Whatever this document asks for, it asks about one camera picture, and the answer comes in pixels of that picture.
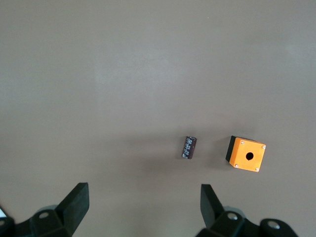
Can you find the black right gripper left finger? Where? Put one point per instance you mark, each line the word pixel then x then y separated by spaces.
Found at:
pixel 74 205

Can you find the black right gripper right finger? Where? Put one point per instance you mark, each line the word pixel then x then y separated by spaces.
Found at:
pixel 209 205

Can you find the black cylindrical capacitor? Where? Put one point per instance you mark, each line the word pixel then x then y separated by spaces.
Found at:
pixel 188 148

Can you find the orange black button enclosure box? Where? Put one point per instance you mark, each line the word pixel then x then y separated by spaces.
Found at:
pixel 247 155

